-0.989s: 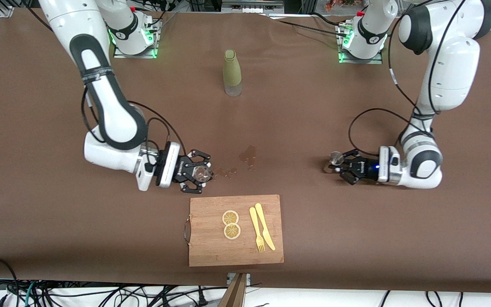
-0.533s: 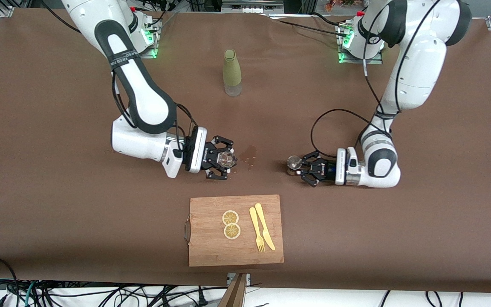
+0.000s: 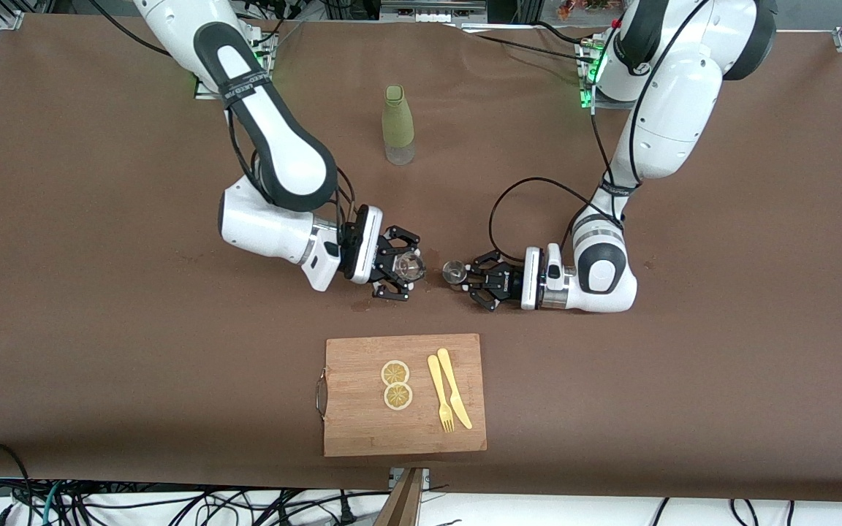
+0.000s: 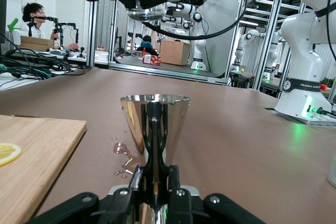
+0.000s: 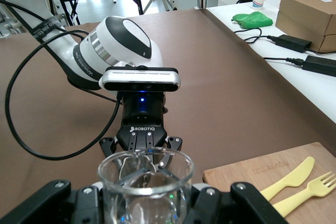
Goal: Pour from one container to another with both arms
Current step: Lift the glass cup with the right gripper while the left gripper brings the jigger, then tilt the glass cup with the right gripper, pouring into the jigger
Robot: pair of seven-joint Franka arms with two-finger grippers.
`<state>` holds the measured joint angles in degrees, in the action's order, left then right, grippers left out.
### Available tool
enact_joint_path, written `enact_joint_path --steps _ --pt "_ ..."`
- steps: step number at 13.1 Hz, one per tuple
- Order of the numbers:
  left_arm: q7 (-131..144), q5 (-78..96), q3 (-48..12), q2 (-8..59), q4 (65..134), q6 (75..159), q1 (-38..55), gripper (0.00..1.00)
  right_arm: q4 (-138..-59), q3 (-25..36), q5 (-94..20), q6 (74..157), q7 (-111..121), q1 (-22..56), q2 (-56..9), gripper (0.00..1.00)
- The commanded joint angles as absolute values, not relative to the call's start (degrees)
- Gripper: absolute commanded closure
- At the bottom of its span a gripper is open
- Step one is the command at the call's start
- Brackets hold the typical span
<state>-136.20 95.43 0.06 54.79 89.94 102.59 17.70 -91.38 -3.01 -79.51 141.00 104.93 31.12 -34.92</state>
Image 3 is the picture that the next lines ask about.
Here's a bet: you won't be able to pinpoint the clear glass cup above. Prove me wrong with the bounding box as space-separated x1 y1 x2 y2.
395 250 428 285

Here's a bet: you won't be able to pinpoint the steel double jigger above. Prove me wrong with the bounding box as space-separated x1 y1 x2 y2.
441 260 475 292

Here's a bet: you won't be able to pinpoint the yellow plastic knife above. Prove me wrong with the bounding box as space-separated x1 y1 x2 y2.
436 348 474 430

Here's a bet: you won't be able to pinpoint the yellow plastic fork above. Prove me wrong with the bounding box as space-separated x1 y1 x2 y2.
427 354 457 434

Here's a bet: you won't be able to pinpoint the green sleeved glass bottle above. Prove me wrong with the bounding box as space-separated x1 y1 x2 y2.
382 85 417 167

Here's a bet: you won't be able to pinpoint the wooden cutting board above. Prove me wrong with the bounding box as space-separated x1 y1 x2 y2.
315 333 488 459

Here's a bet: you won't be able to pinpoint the wooden beam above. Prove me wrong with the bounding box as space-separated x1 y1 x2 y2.
373 468 426 526

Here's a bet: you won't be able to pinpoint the grey equipment box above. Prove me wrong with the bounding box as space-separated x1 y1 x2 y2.
380 0 488 23

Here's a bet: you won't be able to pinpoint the brown table cover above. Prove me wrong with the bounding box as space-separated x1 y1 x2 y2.
0 13 842 505

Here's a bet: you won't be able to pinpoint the colourful snack packets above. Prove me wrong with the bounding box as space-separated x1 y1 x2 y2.
555 0 623 20

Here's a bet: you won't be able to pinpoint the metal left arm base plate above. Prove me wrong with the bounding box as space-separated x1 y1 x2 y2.
577 38 641 111

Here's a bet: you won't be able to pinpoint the black base cable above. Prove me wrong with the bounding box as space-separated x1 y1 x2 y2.
467 20 602 66

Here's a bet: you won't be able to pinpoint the teal floor cable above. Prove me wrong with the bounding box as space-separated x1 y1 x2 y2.
39 484 61 526

